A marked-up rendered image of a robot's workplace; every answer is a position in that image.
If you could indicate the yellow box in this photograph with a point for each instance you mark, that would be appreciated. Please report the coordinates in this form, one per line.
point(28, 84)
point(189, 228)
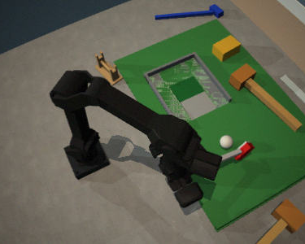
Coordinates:
point(226, 48)

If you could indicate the white golf ball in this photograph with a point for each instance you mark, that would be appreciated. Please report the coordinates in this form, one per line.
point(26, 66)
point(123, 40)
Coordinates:
point(226, 142)

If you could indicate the white flat strip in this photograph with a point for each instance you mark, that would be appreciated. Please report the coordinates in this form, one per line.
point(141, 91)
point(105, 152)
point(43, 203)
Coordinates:
point(293, 87)

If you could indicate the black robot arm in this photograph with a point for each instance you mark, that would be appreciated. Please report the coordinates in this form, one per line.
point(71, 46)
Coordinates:
point(173, 137)

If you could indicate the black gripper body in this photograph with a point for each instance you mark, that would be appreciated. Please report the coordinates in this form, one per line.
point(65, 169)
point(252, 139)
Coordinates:
point(189, 193)

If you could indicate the green flat mat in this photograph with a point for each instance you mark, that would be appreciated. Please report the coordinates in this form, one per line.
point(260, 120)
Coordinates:
point(279, 152)

